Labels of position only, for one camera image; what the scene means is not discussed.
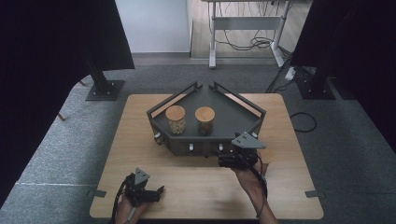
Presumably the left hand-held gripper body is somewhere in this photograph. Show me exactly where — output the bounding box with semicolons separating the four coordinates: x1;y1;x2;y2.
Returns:
124;167;151;207

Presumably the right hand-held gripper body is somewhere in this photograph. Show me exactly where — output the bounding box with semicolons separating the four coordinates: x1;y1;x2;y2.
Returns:
231;131;267;171

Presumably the dark metal corner shelf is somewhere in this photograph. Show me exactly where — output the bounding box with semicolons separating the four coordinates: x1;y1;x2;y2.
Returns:
146;81;267;158

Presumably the glass jar with brown dates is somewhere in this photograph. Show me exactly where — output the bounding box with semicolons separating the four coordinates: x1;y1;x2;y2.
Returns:
194;105;217;136

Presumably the glass jar with pale nuts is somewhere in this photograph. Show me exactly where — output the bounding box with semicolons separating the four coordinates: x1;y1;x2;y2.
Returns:
164;105;187;135

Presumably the person's left hand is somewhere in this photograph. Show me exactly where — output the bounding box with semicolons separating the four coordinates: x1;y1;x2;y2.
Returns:
115;198;149;220

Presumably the person's right hand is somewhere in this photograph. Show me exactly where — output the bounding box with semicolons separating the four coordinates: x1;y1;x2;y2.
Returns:
232;164;265;191

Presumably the grey tape tab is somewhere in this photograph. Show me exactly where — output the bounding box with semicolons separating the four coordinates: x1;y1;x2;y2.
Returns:
87;189;107;199
304;189;326;200

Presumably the white power strip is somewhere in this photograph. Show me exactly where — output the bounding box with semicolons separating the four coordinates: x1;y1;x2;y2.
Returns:
284;65;297;82

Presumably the black metal stand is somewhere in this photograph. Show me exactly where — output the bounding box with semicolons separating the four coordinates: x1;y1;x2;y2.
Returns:
295;65;336;101

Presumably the black stand base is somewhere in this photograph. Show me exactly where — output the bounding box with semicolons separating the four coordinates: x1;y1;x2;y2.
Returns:
84;59;126;102

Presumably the black curtain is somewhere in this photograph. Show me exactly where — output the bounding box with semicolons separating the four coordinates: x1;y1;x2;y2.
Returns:
0;0;135;209
290;0;396;153

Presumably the left hand-held gripper cable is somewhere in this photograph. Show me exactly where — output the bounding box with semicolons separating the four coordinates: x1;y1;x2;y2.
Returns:
109;177;134;224

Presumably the hand-held gripper cable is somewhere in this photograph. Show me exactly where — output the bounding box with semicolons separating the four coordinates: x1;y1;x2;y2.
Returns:
241;155;269;218
109;177;134;224

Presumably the right hand-held gripper cable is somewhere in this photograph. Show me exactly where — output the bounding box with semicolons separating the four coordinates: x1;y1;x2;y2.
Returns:
241;155;269;218

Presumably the black power strip cable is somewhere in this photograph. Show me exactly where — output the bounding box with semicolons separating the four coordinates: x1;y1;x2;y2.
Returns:
265;46;300;93

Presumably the looped black floor cable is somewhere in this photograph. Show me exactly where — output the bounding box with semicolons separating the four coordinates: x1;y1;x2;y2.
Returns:
289;111;318;133

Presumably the bundle of black cables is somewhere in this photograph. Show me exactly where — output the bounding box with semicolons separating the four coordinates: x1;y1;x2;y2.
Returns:
214;0;292;52

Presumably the white desk frame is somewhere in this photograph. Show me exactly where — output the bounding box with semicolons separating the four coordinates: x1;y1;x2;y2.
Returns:
200;0;295;69

